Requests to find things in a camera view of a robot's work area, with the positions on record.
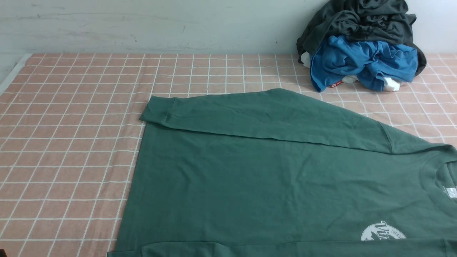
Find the green long-sleeved shirt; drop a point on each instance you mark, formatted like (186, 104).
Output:
(280, 174)

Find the blue garment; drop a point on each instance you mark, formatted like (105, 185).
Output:
(372, 61)

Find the pink checkered tablecloth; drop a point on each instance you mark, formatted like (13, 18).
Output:
(70, 130)

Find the dark grey garment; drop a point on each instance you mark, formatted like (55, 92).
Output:
(362, 21)

